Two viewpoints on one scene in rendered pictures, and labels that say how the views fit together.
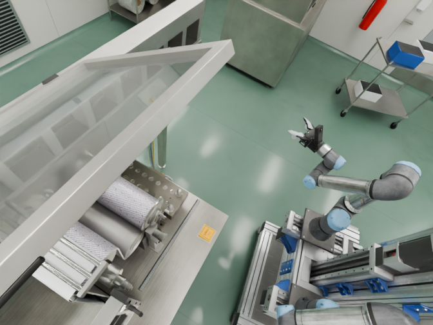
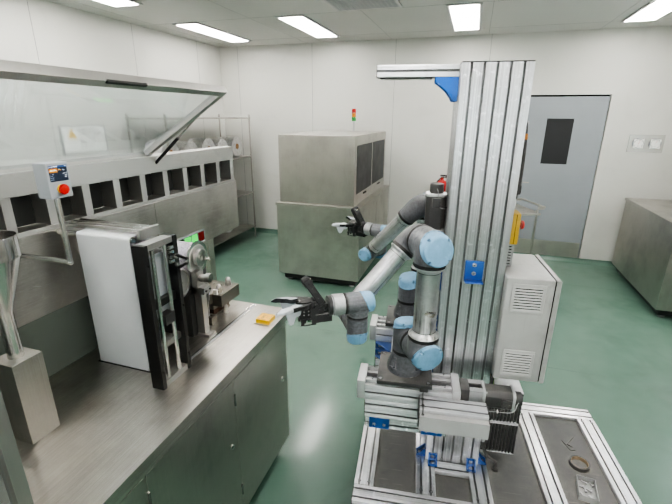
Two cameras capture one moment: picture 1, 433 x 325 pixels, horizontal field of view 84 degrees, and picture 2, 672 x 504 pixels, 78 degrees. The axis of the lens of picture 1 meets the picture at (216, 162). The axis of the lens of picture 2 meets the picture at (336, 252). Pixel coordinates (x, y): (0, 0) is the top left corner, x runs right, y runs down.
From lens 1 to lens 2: 1.51 m
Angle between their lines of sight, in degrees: 39
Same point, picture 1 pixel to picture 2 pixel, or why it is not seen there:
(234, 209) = (330, 400)
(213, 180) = (295, 377)
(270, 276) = (393, 439)
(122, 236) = not seen: hidden behind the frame
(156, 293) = (209, 359)
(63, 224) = (153, 82)
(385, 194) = (409, 209)
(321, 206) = not seen: hidden behind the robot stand
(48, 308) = (81, 381)
